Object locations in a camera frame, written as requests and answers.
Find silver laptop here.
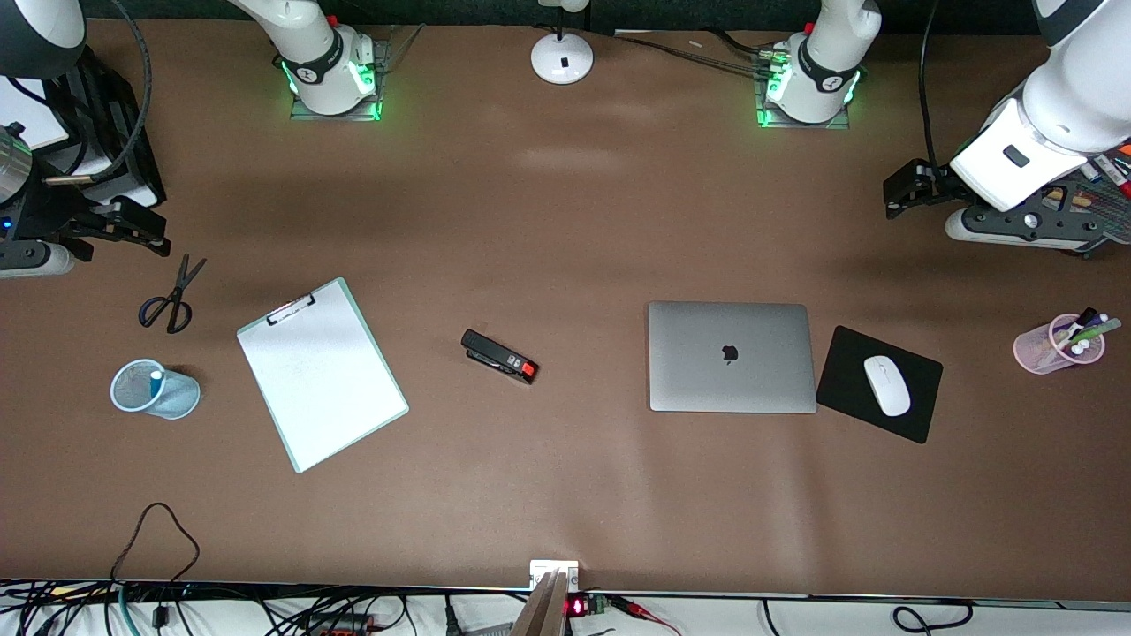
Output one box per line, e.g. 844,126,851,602
648,300,819,415

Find black blue handled scissors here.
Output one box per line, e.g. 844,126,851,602
138,254,209,335

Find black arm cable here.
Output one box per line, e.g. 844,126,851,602
84,0,153,188
917,0,942,169

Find black mouse pad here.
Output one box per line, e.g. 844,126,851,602
815,325,945,445

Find pink mesh pen cup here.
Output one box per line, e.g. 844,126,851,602
1013,314,1107,376

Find white paper sheet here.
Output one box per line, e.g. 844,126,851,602
0,78,72,151

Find green marker in cup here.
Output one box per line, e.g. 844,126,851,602
1065,318,1123,347

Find grey wire mesh tray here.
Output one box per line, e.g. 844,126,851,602
1043,132,1131,259

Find red capped white marker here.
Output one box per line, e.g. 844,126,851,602
1094,155,1131,201

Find thin black looped cable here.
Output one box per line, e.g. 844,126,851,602
110,502,201,587

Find red wire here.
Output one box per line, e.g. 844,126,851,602
610,595,683,636

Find black stacked document tray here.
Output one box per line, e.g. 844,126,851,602
0,44,168,213

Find black stapler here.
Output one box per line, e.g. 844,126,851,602
460,329,540,386

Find black coiled cable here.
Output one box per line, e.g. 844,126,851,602
891,601,975,635

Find tangled black cable bundle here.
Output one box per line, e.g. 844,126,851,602
0,579,416,636

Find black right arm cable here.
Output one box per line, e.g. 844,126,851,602
84,0,153,188

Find small white box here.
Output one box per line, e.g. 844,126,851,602
529,559,581,593

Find white clipboard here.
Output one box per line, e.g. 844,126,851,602
236,276,410,474

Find white round lamp base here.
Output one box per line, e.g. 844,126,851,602
530,0,595,87

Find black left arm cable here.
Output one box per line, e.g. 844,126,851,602
917,0,942,169

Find black cables to base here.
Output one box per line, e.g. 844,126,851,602
610,31,770,76

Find white computer mouse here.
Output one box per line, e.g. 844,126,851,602
862,354,913,418

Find light blue mesh cup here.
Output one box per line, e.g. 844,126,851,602
110,358,202,421

